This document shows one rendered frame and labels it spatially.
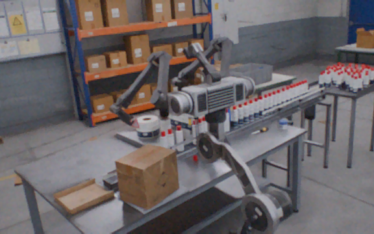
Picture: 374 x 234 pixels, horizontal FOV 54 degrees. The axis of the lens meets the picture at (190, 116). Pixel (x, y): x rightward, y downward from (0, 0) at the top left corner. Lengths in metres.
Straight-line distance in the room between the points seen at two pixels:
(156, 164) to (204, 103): 0.46
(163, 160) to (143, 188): 0.21
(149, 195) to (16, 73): 4.97
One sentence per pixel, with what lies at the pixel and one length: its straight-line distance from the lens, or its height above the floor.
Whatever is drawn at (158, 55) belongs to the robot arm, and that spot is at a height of 1.67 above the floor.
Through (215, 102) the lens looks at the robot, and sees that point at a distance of 2.16.
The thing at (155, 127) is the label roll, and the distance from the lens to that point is 3.21.
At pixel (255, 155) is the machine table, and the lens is 2.90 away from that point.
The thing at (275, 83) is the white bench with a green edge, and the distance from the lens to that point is 5.22.
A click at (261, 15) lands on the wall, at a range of 9.69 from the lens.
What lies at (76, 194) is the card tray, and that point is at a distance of 2.60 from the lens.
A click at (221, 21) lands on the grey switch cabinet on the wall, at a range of 8.31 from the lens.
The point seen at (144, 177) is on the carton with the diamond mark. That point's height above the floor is 1.07.
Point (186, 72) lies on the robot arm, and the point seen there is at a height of 1.47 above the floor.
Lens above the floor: 2.04
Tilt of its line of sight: 18 degrees down
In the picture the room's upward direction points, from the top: 4 degrees counter-clockwise
